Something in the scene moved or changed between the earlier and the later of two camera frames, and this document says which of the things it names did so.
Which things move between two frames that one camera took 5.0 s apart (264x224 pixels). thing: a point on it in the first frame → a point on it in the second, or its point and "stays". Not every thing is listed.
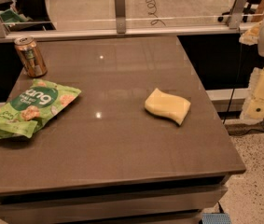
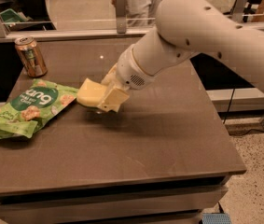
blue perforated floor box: (215, 218) stays
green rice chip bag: (26, 112) stays
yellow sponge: (166, 105) → (90, 92)
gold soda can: (30, 56) stays
